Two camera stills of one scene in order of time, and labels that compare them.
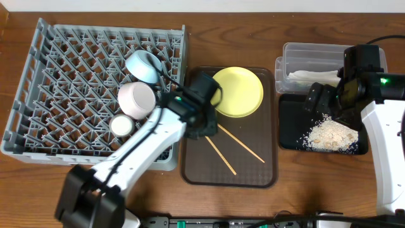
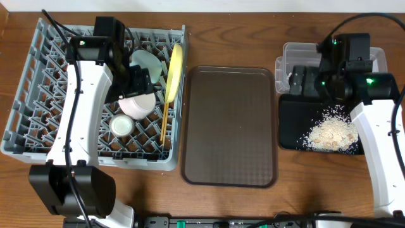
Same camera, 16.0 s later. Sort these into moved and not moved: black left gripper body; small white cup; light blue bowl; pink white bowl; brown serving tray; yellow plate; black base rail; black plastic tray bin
Moved: black left gripper body; yellow plate
Not moved: small white cup; black base rail; light blue bowl; black plastic tray bin; pink white bowl; brown serving tray
